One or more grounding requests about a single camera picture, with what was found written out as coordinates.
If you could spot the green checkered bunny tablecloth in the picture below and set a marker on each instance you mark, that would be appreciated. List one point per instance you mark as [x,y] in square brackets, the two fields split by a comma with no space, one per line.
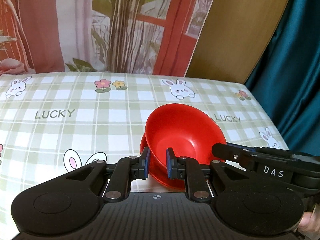
[75,130]

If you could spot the teal curtain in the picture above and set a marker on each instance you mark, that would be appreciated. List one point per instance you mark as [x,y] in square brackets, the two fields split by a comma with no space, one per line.
[292,67]

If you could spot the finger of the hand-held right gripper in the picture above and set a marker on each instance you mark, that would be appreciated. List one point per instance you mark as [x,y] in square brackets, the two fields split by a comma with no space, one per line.
[272,152]
[231,153]

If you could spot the wooden board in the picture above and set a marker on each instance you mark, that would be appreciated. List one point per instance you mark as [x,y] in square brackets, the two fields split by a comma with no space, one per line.
[237,35]

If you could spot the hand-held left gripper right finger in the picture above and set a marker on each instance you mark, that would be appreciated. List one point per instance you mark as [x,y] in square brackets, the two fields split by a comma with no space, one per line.
[170,163]

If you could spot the red flared plastic bowl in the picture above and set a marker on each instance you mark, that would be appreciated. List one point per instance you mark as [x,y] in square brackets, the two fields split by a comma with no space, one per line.
[180,130]
[160,177]

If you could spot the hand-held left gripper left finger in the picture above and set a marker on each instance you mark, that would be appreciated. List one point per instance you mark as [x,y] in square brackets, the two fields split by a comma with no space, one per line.
[146,163]

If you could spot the person's right hand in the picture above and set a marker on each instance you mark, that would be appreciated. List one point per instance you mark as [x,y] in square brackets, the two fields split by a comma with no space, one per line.
[310,222]

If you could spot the printed room scene wall cloth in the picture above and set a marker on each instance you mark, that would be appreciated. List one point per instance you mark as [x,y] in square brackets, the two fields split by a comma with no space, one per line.
[100,25]

